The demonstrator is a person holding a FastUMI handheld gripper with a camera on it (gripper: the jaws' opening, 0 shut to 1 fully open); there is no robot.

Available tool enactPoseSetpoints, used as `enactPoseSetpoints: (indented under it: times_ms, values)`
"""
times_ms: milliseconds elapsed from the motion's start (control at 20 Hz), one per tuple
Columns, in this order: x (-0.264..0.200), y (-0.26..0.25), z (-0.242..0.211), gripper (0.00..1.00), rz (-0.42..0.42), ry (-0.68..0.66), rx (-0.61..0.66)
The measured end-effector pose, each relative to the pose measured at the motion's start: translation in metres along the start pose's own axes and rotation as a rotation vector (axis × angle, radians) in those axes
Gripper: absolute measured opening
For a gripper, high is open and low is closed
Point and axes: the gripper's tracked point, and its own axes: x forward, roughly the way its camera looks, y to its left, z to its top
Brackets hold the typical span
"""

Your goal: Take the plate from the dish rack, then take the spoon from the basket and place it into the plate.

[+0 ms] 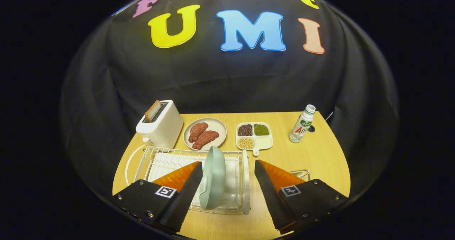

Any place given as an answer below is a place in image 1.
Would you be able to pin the pale green plate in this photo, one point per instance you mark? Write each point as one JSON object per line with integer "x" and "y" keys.
{"x": 213, "y": 176}

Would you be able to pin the black backdrop cloth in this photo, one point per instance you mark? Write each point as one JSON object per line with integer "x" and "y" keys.
{"x": 249, "y": 83}

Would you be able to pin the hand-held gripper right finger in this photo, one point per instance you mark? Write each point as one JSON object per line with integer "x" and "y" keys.
{"x": 272, "y": 197}

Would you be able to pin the beige round plate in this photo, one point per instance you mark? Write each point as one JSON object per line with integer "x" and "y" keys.
{"x": 218, "y": 126}

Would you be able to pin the toast slice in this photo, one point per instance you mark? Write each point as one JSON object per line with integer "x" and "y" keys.
{"x": 153, "y": 111}

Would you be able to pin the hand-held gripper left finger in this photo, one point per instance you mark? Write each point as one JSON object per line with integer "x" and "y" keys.
{"x": 186, "y": 197}

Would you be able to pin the white toaster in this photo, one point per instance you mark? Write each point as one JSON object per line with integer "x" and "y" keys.
{"x": 163, "y": 129}

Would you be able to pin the pile of green beans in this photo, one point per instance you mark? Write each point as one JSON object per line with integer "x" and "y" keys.
{"x": 261, "y": 129}

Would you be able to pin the pile of dark red beans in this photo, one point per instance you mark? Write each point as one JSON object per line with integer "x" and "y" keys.
{"x": 245, "y": 129}

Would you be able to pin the white divided snack tray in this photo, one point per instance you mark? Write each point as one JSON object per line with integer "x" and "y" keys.
{"x": 265, "y": 142}

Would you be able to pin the white bottle with green label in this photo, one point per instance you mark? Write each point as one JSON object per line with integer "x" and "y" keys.
{"x": 300, "y": 128}

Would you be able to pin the brown meat patty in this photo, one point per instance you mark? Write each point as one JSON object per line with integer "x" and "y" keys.
{"x": 206, "y": 138}
{"x": 197, "y": 130}

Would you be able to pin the pile of yellow soybeans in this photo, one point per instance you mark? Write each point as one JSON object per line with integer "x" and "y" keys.
{"x": 245, "y": 143}

